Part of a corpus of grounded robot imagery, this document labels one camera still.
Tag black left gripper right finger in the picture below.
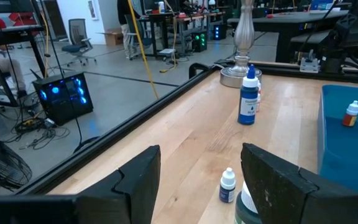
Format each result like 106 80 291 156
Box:
240 142 358 224

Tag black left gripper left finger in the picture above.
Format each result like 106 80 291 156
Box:
76 144 162 224

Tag large green dropper bottle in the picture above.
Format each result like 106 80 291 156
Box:
233 181 262 224

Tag small bottle navy label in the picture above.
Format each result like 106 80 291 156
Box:
218 167 237 203

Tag large blue dropper bottle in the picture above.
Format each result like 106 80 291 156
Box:
237 64 260 126

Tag small bottle yellow red label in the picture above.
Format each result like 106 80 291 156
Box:
342 100 358 128

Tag small white-capped dropper bottle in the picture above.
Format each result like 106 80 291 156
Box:
255 80 262 113

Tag blue plastic bin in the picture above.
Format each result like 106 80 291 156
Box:
317 84 358 195

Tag black computer tower blue lights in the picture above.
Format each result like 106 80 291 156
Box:
32 70 94 126

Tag black floor fan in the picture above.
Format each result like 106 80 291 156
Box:
0 127 33 196

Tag cardboard box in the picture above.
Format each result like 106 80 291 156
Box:
99 27 124 47

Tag person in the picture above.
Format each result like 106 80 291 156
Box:
0 43 28 98
116 0 143 60

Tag computer tower green lights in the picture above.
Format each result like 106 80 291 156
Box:
191 30 208 53

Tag table lamp white shade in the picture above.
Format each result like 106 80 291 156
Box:
219 0 263 89

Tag grey office chair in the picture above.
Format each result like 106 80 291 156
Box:
61 17 98 68

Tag long black table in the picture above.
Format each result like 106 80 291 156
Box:
227 9 351 63

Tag small computer tower blue lights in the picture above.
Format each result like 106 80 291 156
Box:
213 24 228 41

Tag black office desk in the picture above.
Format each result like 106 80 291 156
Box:
140 11 229 58

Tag blue and white box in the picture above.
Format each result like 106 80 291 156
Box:
309 0 338 11

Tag red cloth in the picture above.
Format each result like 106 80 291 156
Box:
8 12 39 27

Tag black aluminium table frame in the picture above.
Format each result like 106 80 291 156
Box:
16 60 358 196

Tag tangle of floor cables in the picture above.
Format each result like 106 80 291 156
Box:
3 116 71 151

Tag grey metal bracket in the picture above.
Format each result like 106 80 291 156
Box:
299 49 320 74

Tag yellow hanging cord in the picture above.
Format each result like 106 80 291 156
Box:
127 0 160 100

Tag yellow extension cable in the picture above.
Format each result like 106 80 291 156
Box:
159 0 179 74

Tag framed wall picture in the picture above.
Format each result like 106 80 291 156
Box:
87 0 99 21

